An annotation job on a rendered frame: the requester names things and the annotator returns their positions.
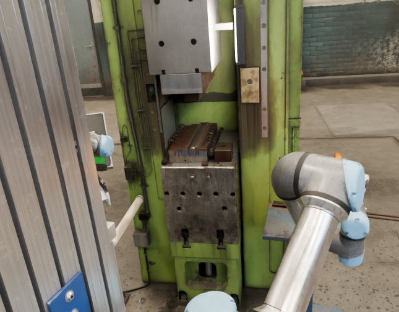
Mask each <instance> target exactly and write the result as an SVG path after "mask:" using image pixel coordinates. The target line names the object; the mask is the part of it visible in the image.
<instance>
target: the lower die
mask: <svg viewBox="0 0 399 312"><path fill-rule="evenodd" d="M201 123H206V126H205V128H204V130H203V132H202V134H201V136H200V138H199V140H198V142H197V144H196V146H195V149H189V145H190V143H191V141H192V139H193V138H194V136H195V134H196V132H197V130H198V128H199V126H200V124H201ZM212 125H215V126H216V127H217V123H209V122H200V123H199V124H191V126H185V128H184V127H183V128H184V130H182V133H181V132H180V135H178V137H179V139H178V137H177V138H176V139H177V141H176V140H175V141H174V142H175V145H174V143H173V145H172V146H171V147H170V149H169V151H168V154H169V162H185V161H184V160H186V162H202V161H208V160H209V156H208V151H209V144H208V143H207V142H206V143H205V144H204V145H203V143H204V140H205V138H206V136H207V134H208V132H209V129H210V127H211V126H212Z"/></svg>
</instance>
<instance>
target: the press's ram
mask: <svg viewBox="0 0 399 312"><path fill-rule="evenodd" d="M140 1H141V7H142V17H143V23H144V32H145V42H146V48H147V58H148V68H149V73H150V75H162V74H164V73H165V74H188V73H196V72H197V71H198V70H199V73H202V72H212V71H213V70H214V69H215V67H216V66H217V65H218V63H219V62H220V61H221V60H222V53H221V30H231V29H233V23H232V22H229V23H220V5H219V0H140Z"/></svg>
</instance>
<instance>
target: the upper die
mask: <svg viewBox="0 0 399 312"><path fill-rule="evenodd" d="M213 78H214V70H213V71H212V72H202V73H199V70H198V71H197V72H196V73H188V74H165V73H164V74H162V75H160V82H161V93H162V95H167V94H185V93H203V92H204V90H205V89H206V88H207V86H208V84H209V83H210V82H211V80H212V79H213Z"/></svg>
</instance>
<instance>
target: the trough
mask: <svg viewBox="0 0 399 312"><path fill-rule="evenodd" d="M205 126H206V123H201V124H200V126H199V128H198V130H197V132H196V134H195V136H194V138H193V139H192V141H191V143H190V145H189V149H192V148H191V147H195V146H196V144H197V142H198V140H199V138H200V136H201V134H202V132H203V130H204V128H205ZM193 149H195V148H193Z"/></svg>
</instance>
